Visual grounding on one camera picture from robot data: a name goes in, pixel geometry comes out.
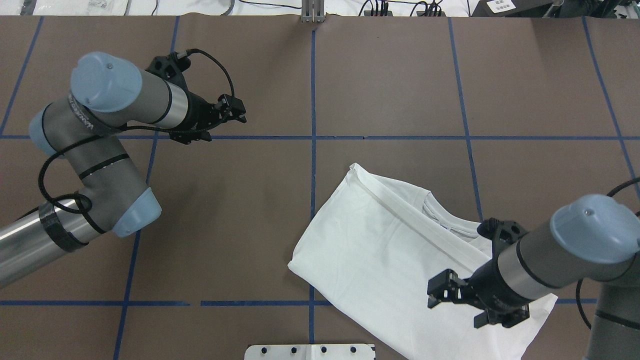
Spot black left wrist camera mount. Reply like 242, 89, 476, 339
145, 51, 192, 91

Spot white long-sleeve printed shirt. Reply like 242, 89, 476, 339
288, 163, 557, 360

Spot grey aluminium frame post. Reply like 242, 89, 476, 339
301, 0, 326, 24

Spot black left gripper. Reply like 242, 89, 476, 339
173, 92, 247, 145

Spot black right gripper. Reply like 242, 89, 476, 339
427, 260, 531, 330

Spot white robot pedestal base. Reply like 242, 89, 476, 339
244, 343, 377, 360

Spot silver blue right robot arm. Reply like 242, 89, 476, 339
426, 194, 640, 360

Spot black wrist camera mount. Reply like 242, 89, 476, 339
477, 218, 528, 259
145, 51, 192, 91

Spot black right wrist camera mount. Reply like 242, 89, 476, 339
477, 218, 528, 259

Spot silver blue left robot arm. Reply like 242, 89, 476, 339
0, 48, 247, 288

